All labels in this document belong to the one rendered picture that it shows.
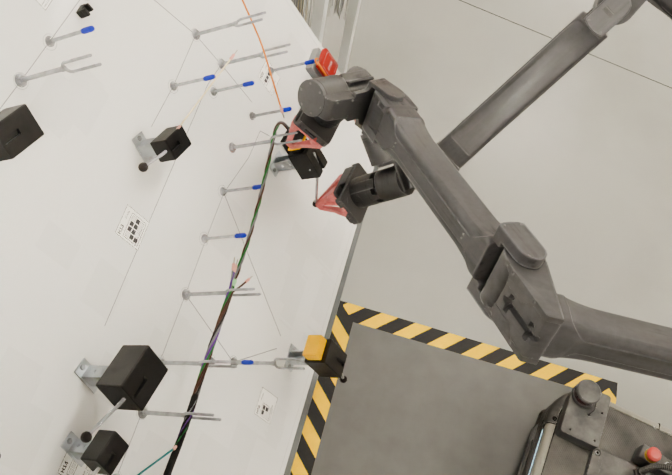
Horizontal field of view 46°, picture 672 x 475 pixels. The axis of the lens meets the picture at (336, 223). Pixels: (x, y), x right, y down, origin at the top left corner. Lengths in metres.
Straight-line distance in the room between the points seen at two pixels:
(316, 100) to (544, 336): 0.51
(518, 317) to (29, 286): 0.60
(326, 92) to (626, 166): 2.11
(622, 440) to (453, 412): 0.49
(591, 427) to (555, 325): 1.41
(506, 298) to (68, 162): 0.60
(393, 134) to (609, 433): 1.41
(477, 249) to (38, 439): 0.60
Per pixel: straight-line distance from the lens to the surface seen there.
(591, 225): 2.98
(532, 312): 0.94
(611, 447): 2.38
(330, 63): 1.62
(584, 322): 0.96
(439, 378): 2.54
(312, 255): 1.55
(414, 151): 1.14
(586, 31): 1.34
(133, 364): 1.05
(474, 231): 1.03
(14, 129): 0.98
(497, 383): 2.59
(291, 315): 1.48
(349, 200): 1.42
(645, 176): 3.20
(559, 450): 2.32
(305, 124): 1.31
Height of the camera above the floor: 2.32
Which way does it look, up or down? 59 degrees down
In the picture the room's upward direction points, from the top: 14 degrees clockwise
